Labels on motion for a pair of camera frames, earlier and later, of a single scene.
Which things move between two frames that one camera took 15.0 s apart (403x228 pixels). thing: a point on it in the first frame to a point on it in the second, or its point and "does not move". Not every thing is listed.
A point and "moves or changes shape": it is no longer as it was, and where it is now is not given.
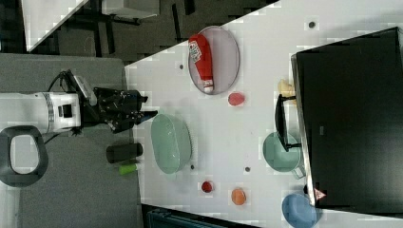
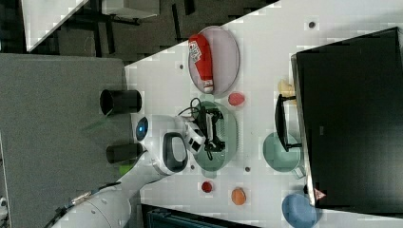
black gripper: x=117 y=108 to x=206 y=124
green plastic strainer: x=171 y=142 moves or changes shape
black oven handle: x=281 y=122 does not move
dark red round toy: x=206 y=186 does not move
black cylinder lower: x=124 y=153 does not move
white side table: x=42 y=17 does not move
